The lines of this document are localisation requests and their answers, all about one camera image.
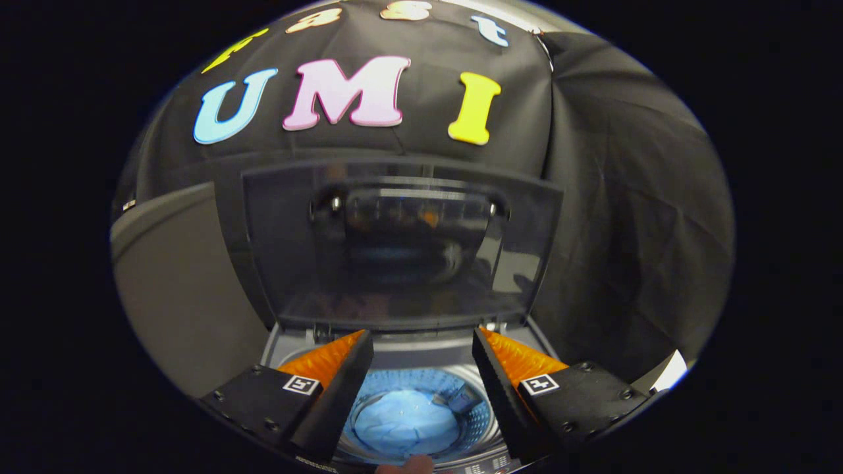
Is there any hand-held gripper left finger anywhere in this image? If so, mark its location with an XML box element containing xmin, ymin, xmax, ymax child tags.
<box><xmin>198</xmin><ymin>329</ymin><xmax>375</xmax><ymax>465</ymax></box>

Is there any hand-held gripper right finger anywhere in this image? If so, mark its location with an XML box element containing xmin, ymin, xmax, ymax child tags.
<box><xmin>472</xmin><ymin>326</ymin><xmax>653</xmax><ymax>465</ymax></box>

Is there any light blue shirt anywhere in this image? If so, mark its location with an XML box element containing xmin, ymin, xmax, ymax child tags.
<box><xmin>352</xmin><ymin>388</ymin><xmax>463</xmax><ymax>460</ymax></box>

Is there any black backdrop cloth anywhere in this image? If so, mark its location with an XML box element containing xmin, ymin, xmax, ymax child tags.
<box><xmin>112</xmin><ymin>0</ymin><xmax>736</xmax><ymax>382</ymax></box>

